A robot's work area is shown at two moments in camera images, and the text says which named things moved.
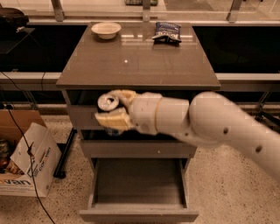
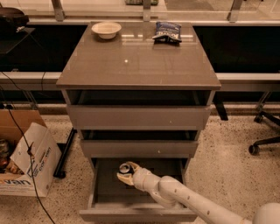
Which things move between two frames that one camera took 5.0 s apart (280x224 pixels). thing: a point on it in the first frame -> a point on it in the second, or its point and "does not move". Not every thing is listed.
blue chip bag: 167,32 does not move
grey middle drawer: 102,143 does not move
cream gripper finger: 115,119 -> 126,178
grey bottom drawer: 138,190 does not move
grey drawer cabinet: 153,58 does not move
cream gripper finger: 125,95 -> 134,165
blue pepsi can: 109,118 -> 124,168
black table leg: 59,171 does not move
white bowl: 106,30 does not move
